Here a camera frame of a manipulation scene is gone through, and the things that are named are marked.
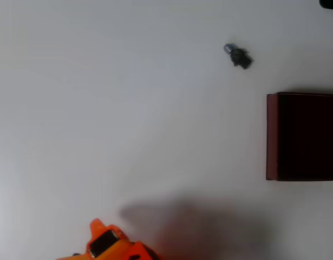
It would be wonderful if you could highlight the small grey black part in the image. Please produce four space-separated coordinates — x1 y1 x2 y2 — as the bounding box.
223 43 253 70

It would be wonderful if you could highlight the dark red open box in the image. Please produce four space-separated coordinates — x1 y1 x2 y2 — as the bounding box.
265 92 333 182

